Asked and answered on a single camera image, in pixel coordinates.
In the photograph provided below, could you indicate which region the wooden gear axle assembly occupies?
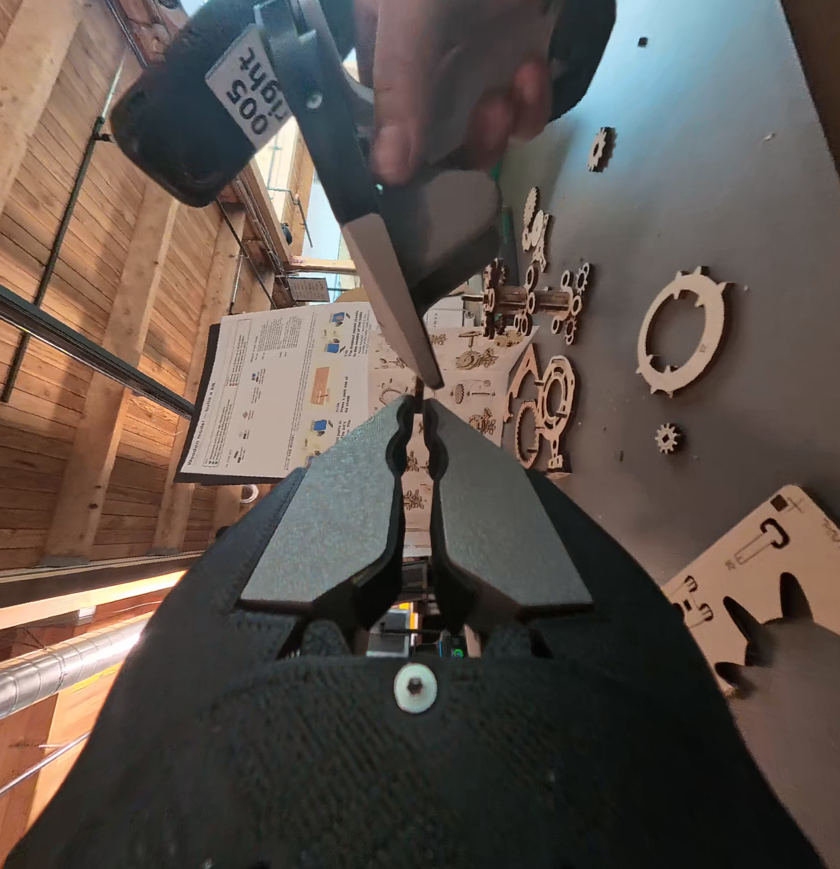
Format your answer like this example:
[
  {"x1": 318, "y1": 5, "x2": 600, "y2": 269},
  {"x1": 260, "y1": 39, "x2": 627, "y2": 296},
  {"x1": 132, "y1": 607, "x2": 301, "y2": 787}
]
[{"x1": 480, "y1": 260, "x2": 592, "y2": 345}]

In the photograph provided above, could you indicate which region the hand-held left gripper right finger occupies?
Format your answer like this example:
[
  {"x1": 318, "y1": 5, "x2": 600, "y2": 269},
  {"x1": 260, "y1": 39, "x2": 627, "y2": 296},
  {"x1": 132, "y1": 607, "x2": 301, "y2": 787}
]
[{"x1": 423, "y1": 397, "x2": 594, "y2": 619}]

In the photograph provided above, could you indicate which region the black metal pipe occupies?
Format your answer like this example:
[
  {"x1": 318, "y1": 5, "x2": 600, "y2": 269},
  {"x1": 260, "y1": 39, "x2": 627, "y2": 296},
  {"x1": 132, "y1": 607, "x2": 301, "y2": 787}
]
[{"x1": 0, "y1": 115, "x2": 114, "y2": 403}]

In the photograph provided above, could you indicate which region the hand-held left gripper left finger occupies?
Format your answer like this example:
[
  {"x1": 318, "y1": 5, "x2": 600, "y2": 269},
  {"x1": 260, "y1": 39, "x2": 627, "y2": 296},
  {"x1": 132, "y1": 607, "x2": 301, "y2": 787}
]
[{"x1": 238, "y1": 394, "x2": 419, "y2": 615}]

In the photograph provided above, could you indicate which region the wooden spiked ring part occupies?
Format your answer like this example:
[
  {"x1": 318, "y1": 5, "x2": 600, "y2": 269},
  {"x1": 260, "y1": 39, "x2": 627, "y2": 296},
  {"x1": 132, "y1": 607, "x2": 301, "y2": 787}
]
[{"x1": 636, "y1": 267, "x2": 731, "y2": 398}]

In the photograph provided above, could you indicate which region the wooden oval frame part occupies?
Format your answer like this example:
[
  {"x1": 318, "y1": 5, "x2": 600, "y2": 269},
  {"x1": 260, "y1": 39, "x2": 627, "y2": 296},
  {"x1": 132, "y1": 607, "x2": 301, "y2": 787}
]
[{"x1": 505, "y1": 343, "x2": 578, "y2": 477}]

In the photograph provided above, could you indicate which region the silver ventilation duct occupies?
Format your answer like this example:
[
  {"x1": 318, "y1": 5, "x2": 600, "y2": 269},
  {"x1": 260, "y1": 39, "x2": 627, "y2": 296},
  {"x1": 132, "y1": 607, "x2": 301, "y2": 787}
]
[{"x1": 0, "y1": 611, "x2": 153, "y2": 724}]

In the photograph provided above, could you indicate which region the black steel beam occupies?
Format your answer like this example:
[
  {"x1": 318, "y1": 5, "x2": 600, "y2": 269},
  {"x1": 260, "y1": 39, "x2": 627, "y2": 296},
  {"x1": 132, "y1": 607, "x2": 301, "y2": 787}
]
[{"x1": 0, "y1": 277, "x2": 196, "y2": 418}]

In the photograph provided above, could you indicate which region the person's right forearm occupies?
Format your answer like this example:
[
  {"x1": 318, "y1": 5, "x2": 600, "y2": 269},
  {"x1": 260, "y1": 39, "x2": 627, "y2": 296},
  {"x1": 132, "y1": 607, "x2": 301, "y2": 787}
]
[{"x1": 548, "y1": 0, "x2": 618, "y2": 124}]

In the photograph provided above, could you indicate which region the laser-cut plywood sheet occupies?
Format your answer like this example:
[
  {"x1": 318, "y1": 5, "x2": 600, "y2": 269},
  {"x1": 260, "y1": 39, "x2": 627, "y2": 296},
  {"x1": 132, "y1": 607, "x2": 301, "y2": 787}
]
[{"x1": 661, "y1": 484, "x2": 840, "y2": 697}]

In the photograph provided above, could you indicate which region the printed instruction sheet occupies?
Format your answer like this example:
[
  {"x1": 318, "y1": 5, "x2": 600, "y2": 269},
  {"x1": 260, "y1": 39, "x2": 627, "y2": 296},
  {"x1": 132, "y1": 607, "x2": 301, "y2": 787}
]
[{"x1": 177, "y1": 302, "x2": 382, "y2": 484}]

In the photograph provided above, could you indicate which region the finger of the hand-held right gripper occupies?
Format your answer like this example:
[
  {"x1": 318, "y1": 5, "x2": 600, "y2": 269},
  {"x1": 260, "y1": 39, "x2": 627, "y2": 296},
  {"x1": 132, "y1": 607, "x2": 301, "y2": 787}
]
[{"x1": 341, "y1": 212, "x2": 446, "y2": 390}]

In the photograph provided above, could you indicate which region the wooden cog parts cluster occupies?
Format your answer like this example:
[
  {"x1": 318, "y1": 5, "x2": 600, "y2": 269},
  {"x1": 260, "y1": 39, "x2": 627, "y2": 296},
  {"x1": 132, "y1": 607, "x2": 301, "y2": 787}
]
[{"x1": 522, "y1": 186, "x2": 551, "y2": 272}]

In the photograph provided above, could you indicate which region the person's right hand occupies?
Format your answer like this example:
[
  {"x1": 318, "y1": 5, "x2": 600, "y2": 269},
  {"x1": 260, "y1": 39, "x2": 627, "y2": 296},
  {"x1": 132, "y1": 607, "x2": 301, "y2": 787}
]
[{"x1": 355, "y1": 0, "x2": 557, "y2": 187}]

